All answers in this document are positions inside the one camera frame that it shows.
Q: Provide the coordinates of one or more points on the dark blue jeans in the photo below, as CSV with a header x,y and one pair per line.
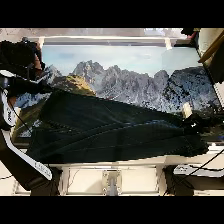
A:
x,y
110,133

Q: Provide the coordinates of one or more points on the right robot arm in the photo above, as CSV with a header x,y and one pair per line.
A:
x,y
196,181

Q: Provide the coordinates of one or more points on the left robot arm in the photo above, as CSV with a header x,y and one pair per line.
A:
x,y
20,166

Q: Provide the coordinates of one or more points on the brown clothes hanger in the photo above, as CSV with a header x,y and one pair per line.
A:
x,y
211,48

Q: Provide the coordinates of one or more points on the black garment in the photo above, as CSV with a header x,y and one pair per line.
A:
x,y
16,55

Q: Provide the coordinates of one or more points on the silver frame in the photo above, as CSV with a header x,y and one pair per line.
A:
x,y
133,181

